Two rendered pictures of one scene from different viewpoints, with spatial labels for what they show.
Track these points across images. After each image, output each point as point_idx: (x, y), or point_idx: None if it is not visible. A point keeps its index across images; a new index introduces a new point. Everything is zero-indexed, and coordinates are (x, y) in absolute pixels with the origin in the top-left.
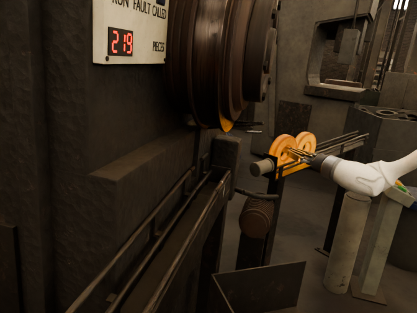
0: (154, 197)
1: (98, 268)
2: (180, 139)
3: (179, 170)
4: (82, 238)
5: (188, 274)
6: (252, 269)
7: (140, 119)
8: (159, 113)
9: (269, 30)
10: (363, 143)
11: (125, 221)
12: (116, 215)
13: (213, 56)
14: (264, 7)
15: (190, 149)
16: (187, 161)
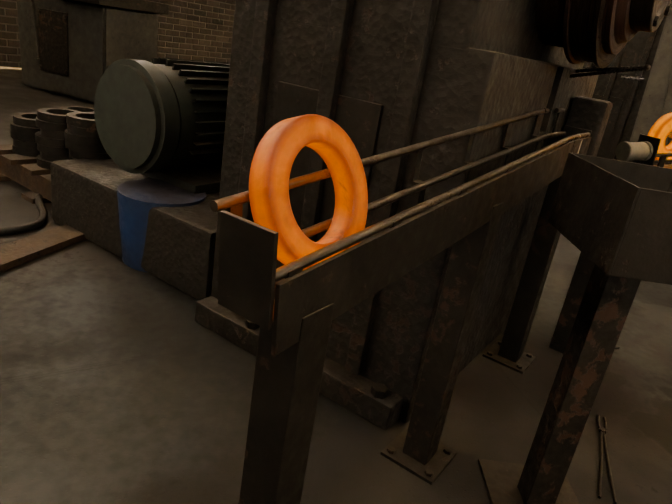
0: (510, 106)
1: (455, 146)
2: (543, 62)
3: (534, 101)
4: (446, 114)
5: (532, 191)
6: (612, 159)
7: (510, 22)
8: (525, 29)
9: None
10: None
11: (489, 102)
12: (486, 89)
13: None
14: None
15: (548, 86)
16: (543, 98)
